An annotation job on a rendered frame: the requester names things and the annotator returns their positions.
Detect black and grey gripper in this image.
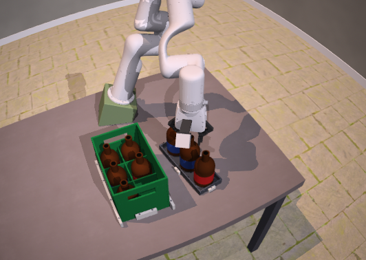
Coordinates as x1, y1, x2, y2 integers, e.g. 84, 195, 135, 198
168, 101, 213, 146

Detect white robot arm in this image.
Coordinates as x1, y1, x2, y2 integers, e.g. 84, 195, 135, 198
107, 0, 208, 149

